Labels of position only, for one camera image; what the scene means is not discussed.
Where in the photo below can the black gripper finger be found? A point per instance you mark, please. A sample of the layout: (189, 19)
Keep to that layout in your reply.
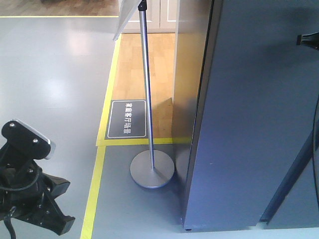
(309, 40)

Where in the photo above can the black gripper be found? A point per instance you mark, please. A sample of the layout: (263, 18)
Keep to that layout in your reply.
(30, 198)

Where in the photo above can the fridge door with white liner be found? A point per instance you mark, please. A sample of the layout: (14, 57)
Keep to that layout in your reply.
(245, 101)

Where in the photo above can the yellow floor tape line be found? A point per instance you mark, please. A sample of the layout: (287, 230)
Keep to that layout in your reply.
(57, 75)

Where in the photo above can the silver sign stand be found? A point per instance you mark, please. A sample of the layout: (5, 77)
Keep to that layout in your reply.
(152, 168)

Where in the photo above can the dark floor label sign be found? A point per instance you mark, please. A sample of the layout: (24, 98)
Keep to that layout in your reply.
(127, 119)

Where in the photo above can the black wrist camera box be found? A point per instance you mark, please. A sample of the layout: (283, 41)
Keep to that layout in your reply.
(28, 140)

